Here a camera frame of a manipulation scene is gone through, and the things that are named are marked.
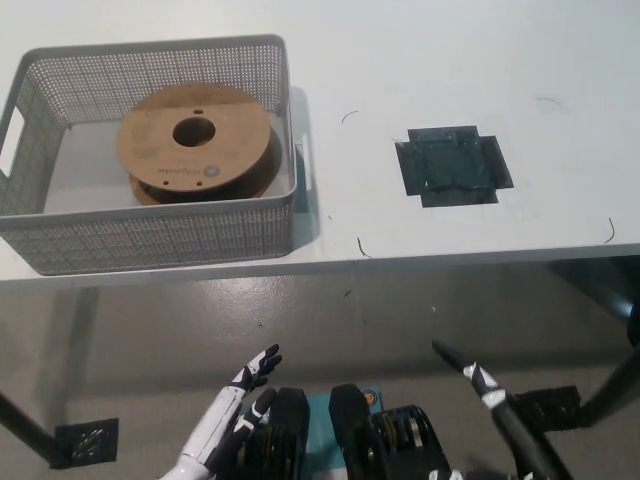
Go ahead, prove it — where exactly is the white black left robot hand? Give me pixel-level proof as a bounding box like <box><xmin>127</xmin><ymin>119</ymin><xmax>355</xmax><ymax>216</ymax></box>
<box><xmin>182</xmin><ymin>343</ymin><xmax>283</xmax><ymax>469</ymax></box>

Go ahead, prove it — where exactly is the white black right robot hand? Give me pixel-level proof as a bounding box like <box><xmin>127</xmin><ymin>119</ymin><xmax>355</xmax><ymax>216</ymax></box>
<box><xmin>424</xmin><ymin>338</ymin><xmax>576</xmax><ymax>480</ymax></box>

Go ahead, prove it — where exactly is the brown cardboard filament spool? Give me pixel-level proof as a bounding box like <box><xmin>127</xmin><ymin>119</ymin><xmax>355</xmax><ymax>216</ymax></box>
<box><xmin>115</xmin><ymin>83</ymin><xmax>287</xmax><ymax>206</ymax></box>

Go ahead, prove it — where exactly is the black table leg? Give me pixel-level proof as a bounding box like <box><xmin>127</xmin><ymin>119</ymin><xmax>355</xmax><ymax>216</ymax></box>
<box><xmin>0</xmin><ymin>389</ymin><xmax>66</xmax><ymax>469</ymax></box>
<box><xmin>582</xmin><ymin>349</ymin><xmax>640</xmax><ymax>429</ymax></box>

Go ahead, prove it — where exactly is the grey perforated plastic basket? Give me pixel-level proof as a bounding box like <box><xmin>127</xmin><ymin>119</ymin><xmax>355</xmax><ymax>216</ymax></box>
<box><xmin>0</xmin><ymin>33</ymin><xmax>316</xmax><ymax>276</ymax></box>

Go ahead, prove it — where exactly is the dark table frame beam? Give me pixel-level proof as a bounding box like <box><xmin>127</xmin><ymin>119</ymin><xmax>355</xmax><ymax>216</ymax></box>
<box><xmin>547</xmin><ymin>255</ymin><xmax>640</xmax><ymax>321</ymax></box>

